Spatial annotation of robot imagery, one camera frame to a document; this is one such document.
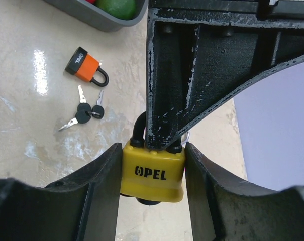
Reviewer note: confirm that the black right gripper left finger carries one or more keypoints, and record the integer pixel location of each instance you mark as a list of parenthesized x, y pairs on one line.
[(80, 206)]

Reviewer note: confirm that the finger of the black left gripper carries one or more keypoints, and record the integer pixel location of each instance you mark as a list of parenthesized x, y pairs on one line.
[(200, 54)]

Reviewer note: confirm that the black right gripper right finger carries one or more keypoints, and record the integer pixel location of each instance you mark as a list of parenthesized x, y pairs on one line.
[(224, 206)]

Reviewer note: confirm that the yellow padlock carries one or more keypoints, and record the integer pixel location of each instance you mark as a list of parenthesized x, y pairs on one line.
[(151, 176)]

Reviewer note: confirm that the black head key set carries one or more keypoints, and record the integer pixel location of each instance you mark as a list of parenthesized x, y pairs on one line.
[(85, 112)]

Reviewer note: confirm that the orange padlock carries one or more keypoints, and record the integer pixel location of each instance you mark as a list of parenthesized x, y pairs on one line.
[(84, 66)]

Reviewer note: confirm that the yellow padlock key set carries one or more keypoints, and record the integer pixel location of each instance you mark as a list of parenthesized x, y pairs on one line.
[(185, 137)]

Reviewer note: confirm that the green lime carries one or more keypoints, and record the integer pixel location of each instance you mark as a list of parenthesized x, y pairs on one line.
[(121, 9)]

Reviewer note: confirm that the dark grey fruit tray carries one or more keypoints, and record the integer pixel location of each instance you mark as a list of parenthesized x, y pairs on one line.
[(96, 17)]

